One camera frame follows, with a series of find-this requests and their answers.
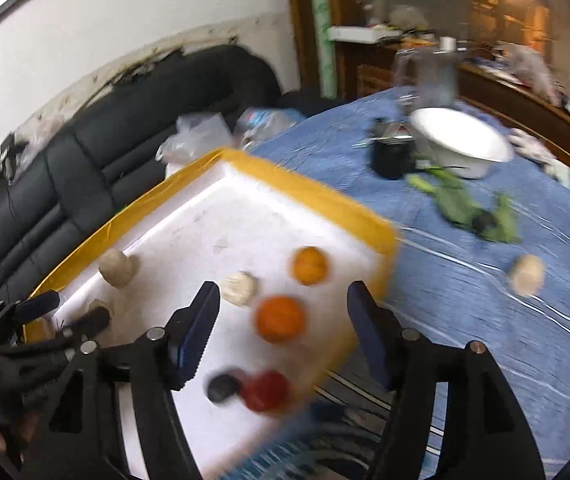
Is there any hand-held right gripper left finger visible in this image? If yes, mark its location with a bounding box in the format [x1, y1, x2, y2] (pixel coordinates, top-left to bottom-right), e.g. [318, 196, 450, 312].
[20, 281, 222, 480]

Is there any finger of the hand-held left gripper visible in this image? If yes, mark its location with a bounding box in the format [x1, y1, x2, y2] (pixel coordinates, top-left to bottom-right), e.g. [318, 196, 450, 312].
[0, 290, 62, 345]
[56, 306, 112, 342]

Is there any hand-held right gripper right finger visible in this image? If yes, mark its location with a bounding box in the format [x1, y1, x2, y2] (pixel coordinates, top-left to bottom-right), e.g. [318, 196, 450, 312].
[346, 280, 547, 480]

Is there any black round fruit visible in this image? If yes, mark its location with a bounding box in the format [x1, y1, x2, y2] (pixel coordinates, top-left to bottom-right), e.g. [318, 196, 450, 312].
[207, 373, 242, 404]

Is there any small beige potato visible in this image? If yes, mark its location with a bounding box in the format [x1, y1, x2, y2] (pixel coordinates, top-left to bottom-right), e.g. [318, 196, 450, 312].
[221, 271, 259, 307]

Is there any deep orange tangerine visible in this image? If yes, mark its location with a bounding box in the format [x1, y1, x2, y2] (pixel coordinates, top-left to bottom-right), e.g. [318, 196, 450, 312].
[255, 297, 308, 345]

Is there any red round tomato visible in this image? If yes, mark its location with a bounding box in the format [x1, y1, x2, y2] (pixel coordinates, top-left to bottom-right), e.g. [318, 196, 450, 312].
[238, 370, 293, 414]

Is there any white foam box yellow rim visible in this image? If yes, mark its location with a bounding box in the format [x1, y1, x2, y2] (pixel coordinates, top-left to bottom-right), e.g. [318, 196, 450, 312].
[22, 147, 402, 480]

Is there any large beige potato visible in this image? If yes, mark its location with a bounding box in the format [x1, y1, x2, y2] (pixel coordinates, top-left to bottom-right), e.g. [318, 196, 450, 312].
[98, 249, 140, 289]
[508, 254, 546, 298]

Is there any yellowish orange tangerine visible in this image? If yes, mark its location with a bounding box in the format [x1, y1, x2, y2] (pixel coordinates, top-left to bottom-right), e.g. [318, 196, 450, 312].
[291, 246, 329, 287]

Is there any blue striped tablecloth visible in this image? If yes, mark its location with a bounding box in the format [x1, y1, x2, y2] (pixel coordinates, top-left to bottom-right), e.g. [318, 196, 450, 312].
[205, 85, 570, 480]

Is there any black leather sofa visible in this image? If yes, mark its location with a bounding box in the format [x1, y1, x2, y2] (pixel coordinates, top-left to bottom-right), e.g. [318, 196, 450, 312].
[0, 44, 346, 317]

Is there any small dark round fruit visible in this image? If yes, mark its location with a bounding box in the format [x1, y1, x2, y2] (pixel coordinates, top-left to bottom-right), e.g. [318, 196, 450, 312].
[472, 211, 499, 234]

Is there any green leafy vegetable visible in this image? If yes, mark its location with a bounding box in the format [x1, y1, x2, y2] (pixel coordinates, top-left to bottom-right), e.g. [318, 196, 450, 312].
[407, 167, 521, 245]

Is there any black cup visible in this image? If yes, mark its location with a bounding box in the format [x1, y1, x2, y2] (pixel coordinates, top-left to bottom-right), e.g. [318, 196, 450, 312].
[371, 139, 416, 181]

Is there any clear plastic bag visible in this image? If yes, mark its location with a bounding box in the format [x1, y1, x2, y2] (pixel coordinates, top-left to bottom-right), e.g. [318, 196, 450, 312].
[156, 112, 235, 167]

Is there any small metal tool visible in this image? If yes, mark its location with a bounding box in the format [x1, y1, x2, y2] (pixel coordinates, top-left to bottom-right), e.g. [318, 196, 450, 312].
[353, 119, 413, 150]

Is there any white bowl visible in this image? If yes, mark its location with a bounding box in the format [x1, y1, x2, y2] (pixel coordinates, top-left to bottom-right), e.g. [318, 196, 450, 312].
[409, 107, 515, 180]

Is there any blue white plastic packet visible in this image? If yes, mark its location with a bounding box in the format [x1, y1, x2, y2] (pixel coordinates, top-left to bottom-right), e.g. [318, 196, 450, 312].
[235, 106, 307, 150]

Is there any white crumpled cloth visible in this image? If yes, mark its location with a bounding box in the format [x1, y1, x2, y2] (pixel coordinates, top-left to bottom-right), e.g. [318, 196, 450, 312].
[507, 127, 570, 185]

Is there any clear plastic jug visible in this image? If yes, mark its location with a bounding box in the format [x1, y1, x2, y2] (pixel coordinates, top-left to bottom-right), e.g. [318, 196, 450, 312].
[394, 47, 460, 112]

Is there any white flat tray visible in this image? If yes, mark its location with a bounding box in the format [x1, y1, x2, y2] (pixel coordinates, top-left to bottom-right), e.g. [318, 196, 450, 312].
[329, 24, 402, 45]

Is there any white plastic bag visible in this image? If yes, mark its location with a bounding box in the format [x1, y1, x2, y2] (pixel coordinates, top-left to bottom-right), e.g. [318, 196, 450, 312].
[508, 43, 564, 103]

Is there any green patterned frame strip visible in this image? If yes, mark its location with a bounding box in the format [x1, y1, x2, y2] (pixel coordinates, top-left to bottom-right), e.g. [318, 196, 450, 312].
[306, 0, 339, 101]

